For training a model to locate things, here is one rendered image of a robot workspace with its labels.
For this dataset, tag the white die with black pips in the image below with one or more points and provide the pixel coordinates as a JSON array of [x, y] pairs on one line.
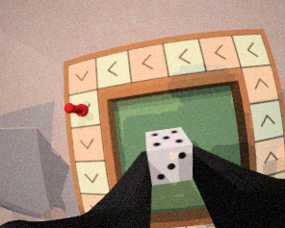
[[169, 155]]

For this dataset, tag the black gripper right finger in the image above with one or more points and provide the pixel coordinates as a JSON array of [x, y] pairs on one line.
[[237, 197]]

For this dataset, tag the red pawn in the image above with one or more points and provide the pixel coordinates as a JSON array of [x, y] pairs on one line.
[[81, 110]]

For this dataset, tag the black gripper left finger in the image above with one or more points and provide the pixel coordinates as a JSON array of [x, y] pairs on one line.
[[127, 205]]

